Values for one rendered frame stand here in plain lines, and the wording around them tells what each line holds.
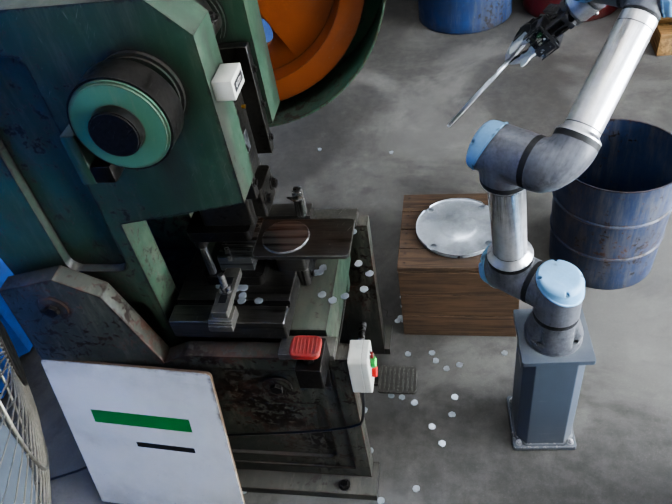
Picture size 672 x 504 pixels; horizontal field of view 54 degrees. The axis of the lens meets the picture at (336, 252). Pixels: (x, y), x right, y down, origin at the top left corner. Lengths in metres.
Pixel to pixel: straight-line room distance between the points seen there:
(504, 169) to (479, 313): 0.99
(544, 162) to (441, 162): 1.82
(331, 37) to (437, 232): 0.84
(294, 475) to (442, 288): 0.77
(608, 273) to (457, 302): 0.59
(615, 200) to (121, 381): 1.60
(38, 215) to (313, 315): 0.69
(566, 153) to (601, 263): 1.17
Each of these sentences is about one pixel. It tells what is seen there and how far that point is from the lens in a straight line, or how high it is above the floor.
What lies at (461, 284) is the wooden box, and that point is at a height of 0.27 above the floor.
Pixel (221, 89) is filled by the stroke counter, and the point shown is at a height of 1.32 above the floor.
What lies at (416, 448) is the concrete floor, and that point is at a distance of 2.17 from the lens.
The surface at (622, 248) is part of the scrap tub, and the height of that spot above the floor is 0.22.
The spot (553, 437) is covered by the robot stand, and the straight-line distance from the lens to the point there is 2.15.
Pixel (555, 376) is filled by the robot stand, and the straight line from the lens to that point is 1.88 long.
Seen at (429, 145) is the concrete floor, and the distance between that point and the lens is 3.28.
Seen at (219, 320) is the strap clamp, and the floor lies 0.74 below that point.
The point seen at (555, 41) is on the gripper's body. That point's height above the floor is 1.13.
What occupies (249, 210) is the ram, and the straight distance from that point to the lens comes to 1.55.
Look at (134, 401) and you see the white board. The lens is 1.90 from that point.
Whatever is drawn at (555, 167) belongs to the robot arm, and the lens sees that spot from 1.37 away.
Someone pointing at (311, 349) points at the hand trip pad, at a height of 0.76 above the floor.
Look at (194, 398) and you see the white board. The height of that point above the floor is 0.50.
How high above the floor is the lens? 1.89
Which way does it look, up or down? 43 degrees down
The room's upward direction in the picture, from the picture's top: 11 degrees counter-clockwise
